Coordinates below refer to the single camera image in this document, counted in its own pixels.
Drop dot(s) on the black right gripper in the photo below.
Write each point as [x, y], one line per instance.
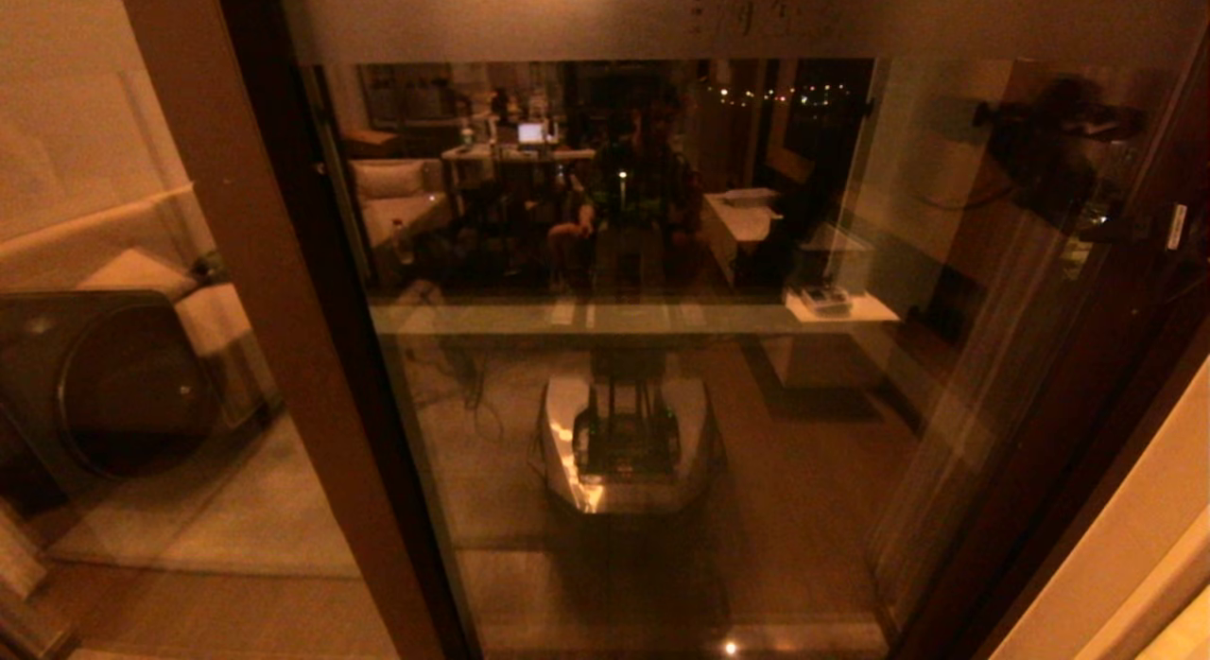
[1178, 227]

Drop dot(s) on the brown framed sliding glass door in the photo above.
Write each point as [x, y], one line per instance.
[851, 452]

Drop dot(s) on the brown framed fixed glass panel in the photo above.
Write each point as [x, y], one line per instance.
[274, 263]

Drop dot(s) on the beige sofa cushion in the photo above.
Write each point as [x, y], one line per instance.
[137, 272]

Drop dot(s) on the beige sofa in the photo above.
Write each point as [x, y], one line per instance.
[113, 357]

